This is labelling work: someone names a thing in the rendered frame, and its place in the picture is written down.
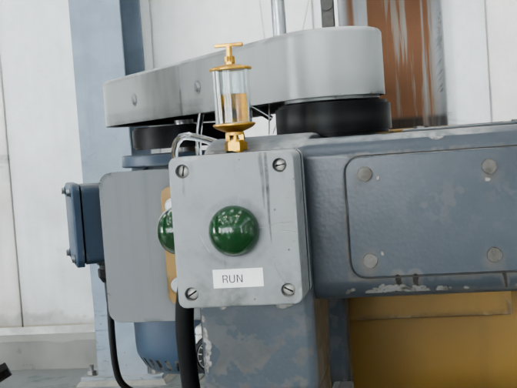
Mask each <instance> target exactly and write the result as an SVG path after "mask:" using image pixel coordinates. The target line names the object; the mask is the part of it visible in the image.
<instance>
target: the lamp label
mask: <svg viewBox="0 0 517 388"><path fill-rule="evenodd" d="M212 273H213V283H214V289H218V288H235V287H253V286H264V281H263V270H262V268H247V269H216V270H212Z"/></svg>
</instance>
